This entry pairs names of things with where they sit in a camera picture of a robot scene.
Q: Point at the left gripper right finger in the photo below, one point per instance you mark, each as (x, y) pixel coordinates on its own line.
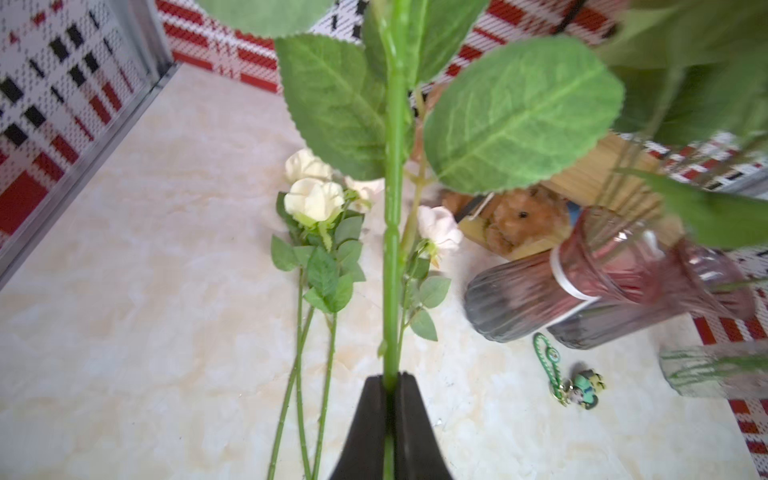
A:
(417, 454)

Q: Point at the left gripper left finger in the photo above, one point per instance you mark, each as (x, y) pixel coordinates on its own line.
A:
(362, 457)

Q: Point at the white rose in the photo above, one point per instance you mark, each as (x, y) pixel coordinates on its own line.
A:
(304, 164)
(324, 249)

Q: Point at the cream rose flower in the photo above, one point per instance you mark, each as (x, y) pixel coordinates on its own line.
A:
(517, 115)

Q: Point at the brown teddy bear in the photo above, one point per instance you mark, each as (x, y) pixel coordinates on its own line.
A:
(515, 222)

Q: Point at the pale pink rose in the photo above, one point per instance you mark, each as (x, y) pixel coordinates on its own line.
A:
(365, 192)

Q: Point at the pink ribbed glass vase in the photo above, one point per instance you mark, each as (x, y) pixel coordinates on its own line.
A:
(603, 259)

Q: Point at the brown ribbed glass vase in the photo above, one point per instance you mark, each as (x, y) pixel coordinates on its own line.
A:
(691, 279)

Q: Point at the clear glass vase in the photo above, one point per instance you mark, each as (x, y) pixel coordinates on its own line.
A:
(728, 370)

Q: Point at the bamboo two-tier shelf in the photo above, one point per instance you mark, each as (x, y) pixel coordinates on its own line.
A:
(581, 184)

